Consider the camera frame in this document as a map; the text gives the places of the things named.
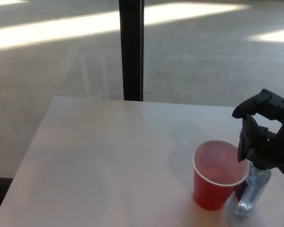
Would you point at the black vertical post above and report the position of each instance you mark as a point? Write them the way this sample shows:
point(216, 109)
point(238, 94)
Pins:
point(132, 49)

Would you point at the clear pump soap bottle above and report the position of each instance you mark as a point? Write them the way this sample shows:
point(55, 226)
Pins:
point(251, 189)

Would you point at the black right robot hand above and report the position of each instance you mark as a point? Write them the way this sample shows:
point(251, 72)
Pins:
point(269, 146)

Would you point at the red plastic cup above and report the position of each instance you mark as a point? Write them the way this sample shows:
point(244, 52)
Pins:
point(208, 191)

